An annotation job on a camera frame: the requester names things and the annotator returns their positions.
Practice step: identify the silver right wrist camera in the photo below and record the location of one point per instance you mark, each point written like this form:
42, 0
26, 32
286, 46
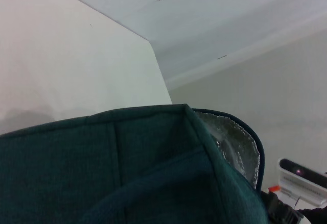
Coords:
301, 183

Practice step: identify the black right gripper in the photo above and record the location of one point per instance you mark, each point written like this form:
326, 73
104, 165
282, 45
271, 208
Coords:
316, 216

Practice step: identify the dark teal insulated lunch bag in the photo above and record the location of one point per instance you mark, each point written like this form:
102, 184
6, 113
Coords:
102, 170

